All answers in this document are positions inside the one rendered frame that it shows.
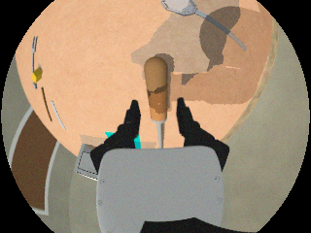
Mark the teal square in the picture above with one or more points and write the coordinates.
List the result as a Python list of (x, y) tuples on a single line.
[(136, 140)]

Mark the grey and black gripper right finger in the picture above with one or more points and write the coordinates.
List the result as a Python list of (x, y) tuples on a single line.
[(196, 135)]

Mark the grey spoon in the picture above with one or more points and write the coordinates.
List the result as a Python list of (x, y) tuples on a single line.
[(181, 6)]

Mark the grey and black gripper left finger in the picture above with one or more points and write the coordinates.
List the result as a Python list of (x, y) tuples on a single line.
[(125, 135)]

